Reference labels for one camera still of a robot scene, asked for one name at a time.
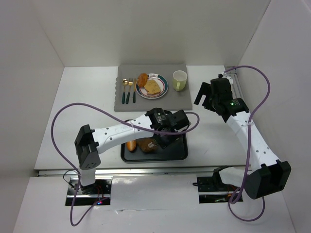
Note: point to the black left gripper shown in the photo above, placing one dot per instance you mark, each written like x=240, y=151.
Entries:
x=164, y=140

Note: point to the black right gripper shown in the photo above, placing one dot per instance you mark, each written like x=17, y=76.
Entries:
x=207, y=97

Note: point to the seeded bread slice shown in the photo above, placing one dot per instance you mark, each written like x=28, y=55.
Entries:
x=152, y=88

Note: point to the orange croissant pastry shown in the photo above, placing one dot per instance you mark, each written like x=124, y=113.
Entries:
x=142, y=80

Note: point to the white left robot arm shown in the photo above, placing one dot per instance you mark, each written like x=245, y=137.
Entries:
x=90, y=143

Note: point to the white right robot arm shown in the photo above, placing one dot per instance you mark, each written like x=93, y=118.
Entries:
x=268, y=174

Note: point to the dark brown bread roll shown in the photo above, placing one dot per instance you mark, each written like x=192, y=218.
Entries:
x=147, y=145

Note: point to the pale green mug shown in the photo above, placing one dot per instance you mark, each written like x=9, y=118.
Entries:
x=179, y=80

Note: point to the black baking tray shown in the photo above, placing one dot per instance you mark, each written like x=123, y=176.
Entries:
x=176, y=151

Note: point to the white plate with coloured rim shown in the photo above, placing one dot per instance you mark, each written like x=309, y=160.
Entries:
x=162, y=92

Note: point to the small orange bun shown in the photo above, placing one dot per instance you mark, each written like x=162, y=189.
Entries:
x=131, y=145

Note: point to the aluminium rail right side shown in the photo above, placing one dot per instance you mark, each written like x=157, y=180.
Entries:
x=236, y=88

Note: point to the gold knife green handle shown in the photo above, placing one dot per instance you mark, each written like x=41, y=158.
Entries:
x=134, y=92

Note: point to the gold fork green handle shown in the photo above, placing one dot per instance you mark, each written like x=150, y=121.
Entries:
x=130, y=83

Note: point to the gold spoon green handle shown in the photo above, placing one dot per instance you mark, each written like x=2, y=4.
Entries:
x=124, y=83

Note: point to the aluminium rail front edge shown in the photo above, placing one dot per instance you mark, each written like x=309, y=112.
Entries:
x=156, y=170

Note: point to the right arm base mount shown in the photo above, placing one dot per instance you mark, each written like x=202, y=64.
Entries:
x=212, y=190

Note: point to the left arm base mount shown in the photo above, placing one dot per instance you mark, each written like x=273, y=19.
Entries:
x=98, y=193

